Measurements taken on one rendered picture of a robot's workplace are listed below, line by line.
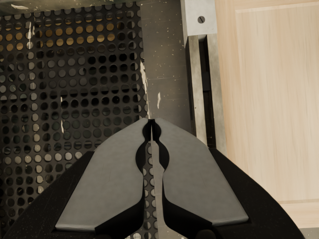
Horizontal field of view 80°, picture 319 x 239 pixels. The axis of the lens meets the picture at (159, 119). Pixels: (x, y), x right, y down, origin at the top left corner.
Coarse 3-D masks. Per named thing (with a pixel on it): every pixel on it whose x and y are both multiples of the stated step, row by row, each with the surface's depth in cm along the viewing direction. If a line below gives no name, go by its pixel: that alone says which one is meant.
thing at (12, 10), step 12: (0, 0) 44; (12, 0) 44; (24, 0) 44; (36, 0) 44; (48, 0) 44; (60, 0) 45; (72, 0) 45; (84, 0) 45; (96, 0) 46; (108, 0) 46; (120, 0) 46; (132, 0) 47; (0, 12) 47; (12, 12) 48; (24, 12) 48
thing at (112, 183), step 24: (144, 120) 12; (120, 144) 10; (144, 144) 10; (96, 168) 8; (120, 168) 8; (96, 192) 7; (120, 192) 7; (72, 216) 6; (96, 216) 6; (120, 216) 7
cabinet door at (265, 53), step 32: (224, 0) 44; (256, 0) 44; (288, 0) 44; (224, 32) 44; (256, 32) 44; (288, 32) 44; (224, 64) 44; (256, 64) 44; (288, 64) 44; (224, 96) 44; (256, 96) 44; (288, 96) 44; (256, 128) 44; (288, 128) 44; (256, 160) 44; (288, 160) 44; (288, 192) 44
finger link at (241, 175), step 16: (224, 160) 9; (240, 176) 8; (240, 192) 7; (256, 192) 7; (256, 208) 7; (272, 208) 7; (240, 224) 6; (256, 224) 6; (272, 224) 6; (288, 224) 6
